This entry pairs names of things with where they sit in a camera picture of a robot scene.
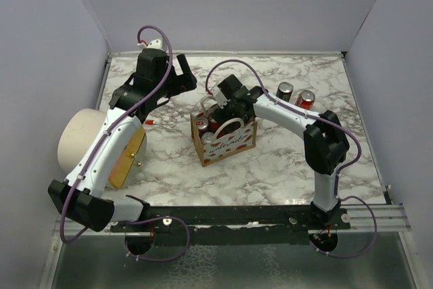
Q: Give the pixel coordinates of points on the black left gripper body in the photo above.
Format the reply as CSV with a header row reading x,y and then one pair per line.
x,y
175,84

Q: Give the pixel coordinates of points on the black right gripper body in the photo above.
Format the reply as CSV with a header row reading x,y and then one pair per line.
x,y
229,112

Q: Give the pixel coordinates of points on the black soda can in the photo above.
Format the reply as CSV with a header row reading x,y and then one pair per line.
x,y
285,91

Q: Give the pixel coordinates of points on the red coke can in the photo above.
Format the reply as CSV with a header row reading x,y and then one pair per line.
x,y
305,99
213,125

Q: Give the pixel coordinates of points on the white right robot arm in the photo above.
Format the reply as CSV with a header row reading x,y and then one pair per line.
x,y
325,144

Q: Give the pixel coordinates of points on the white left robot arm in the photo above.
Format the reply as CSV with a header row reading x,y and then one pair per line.
x,y
79,196

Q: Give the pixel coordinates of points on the red tab soda can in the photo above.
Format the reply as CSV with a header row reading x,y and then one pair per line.
x,y
202,124

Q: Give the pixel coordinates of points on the purple Fanta can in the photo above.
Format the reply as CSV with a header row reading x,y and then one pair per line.
x,y
207,137

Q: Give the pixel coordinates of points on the beige cylindrical container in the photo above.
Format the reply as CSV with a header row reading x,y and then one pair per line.
x,y
80,133

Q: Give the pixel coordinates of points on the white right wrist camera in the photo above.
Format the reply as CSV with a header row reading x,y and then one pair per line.
x,y
219,96

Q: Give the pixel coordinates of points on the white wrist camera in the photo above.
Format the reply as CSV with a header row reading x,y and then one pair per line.
x,y
219,96
153,44

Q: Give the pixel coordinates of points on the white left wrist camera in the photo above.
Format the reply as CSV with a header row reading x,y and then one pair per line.
x,y
153,44

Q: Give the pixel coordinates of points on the black mounting rail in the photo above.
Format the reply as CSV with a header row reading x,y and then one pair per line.
x,y
231,225

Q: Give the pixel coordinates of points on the aluminium frame rail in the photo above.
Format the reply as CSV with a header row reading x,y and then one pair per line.
x,y
375,216

